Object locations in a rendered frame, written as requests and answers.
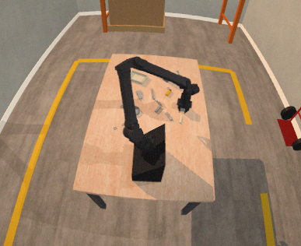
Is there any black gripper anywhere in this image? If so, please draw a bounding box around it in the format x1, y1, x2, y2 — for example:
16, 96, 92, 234
177, 97, 192, 113

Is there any tan open-top tray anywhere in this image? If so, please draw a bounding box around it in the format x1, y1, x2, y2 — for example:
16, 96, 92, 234
131, 70, 148, 85

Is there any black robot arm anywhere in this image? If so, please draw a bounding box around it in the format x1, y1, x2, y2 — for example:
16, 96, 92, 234
115, 57, 200, 155

